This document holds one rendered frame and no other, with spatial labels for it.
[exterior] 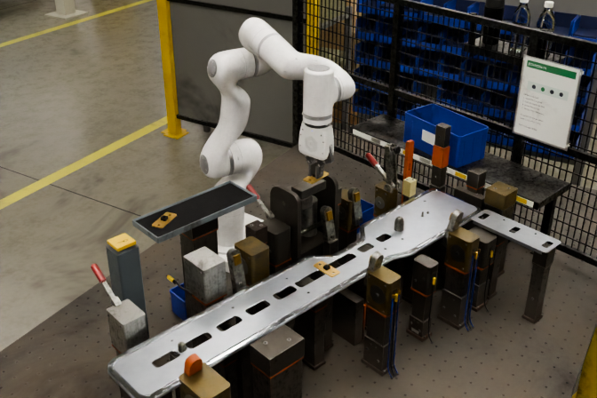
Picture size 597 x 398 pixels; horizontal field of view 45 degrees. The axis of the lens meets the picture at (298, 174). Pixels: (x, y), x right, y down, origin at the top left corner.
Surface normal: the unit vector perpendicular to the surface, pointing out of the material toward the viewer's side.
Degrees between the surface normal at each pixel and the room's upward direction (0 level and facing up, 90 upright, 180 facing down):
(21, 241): 0
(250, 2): 90
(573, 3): 90
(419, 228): 0
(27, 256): 0
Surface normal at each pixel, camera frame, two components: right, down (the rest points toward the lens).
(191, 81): -0.51, 0.39
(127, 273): 0.68, 0.34
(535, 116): -0.73, 0.31
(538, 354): 0.00, -0.89
